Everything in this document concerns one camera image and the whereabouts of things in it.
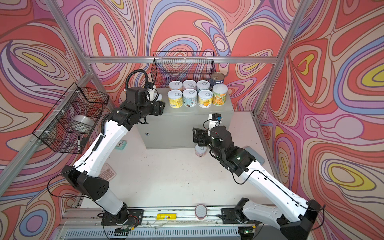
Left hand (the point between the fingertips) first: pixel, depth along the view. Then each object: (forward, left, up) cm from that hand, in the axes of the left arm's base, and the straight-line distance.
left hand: (159, 101), depth 75 cm
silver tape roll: (-12, +36, -4) cm, 38 cm away
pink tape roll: (-44, -20, -32) cm, 58 cm away
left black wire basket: (-9, +46, -7) cm, 48 cm away
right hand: (-16, -21, -6) cm, 27 cm away
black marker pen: (-18, +39, -12) cm, 45 cm away
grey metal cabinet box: (0, -5, -21) cm, 22 cm away
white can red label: (-10, -22, -32) cm, 40 cm away
